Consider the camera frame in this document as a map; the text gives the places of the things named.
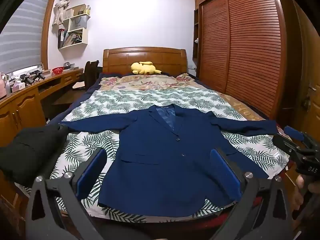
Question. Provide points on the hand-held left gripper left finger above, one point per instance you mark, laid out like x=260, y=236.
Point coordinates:
x=91, y=170

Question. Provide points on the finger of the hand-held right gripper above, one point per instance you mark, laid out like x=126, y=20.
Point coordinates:
x=293, y=132
x=285, y=143

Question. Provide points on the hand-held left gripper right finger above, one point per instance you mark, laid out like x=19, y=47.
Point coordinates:
x=225, y=172

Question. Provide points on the blue suit jacket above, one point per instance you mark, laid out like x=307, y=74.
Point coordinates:
x=162, y=167

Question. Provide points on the person's right hand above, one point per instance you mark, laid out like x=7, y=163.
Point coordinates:
x=298, y=192

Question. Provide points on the brass door lock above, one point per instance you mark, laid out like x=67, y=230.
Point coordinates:
x=307, y=103

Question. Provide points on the wooden door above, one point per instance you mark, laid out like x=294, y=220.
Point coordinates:
x=300, y=80

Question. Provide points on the orange patterned blanket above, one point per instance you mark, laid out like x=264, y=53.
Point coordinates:
x=240, y=105

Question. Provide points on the black folded garment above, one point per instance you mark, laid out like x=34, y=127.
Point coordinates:
x=27, y=152

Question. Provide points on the wooden louvered wardrobe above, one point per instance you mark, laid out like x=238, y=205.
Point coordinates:
x=250, y=55

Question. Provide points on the wooden desk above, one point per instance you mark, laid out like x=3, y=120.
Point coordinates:
x=25, y=105

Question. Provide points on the dark chair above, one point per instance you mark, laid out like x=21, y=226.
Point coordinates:
x=90, y=72

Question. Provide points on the floral blanket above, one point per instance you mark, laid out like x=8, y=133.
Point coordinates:
x=140, y=82

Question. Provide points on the red basket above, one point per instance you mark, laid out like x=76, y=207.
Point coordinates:
x=58, y=70

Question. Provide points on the grey metal object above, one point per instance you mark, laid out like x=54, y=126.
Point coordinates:
x=67, y=65

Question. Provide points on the black device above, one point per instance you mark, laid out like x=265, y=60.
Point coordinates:
x=26, y=78
x=38, y=75

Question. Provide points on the white tissue box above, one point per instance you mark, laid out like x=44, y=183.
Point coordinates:
x=18, y=87

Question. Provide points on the yellow plush toy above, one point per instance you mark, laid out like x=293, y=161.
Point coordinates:
x=143, y=68

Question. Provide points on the pink bottle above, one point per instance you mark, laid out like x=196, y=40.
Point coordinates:
x=3, y=87

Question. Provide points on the wooden bed headboard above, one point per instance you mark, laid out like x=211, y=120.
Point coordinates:
x=150, y=57

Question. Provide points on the row of books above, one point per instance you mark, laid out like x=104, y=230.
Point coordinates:
x=66, y=38

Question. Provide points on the grey window blind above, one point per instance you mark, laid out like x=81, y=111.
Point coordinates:
x=22, y=42

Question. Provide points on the white paper bag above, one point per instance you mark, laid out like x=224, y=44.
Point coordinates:
x=78, y=23

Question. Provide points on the beige hanging cloth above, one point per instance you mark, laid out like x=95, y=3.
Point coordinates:
x=60, y=10

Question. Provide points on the white wall shelf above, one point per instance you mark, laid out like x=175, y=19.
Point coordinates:
x=72, y=45

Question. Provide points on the wooden window frame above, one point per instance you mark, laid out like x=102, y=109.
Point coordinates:
x=48, y=30

